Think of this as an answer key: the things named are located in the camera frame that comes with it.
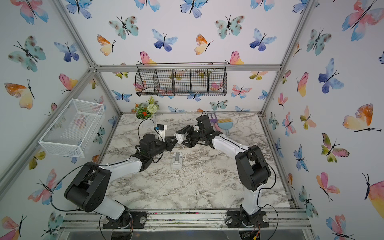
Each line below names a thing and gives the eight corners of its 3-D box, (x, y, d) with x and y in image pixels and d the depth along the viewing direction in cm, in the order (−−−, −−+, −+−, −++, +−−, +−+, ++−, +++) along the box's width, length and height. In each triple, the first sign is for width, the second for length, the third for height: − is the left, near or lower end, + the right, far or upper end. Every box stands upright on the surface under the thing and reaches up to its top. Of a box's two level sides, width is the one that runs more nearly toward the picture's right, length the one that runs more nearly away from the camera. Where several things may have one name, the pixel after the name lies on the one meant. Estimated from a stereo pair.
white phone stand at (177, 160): (171, 169, 93) (170, 167, 91) (173, 154, 99) (172, 152, 97) (181, 169, 93) (181, 167, 91) (182, 154, 99) (182, 152, 97)
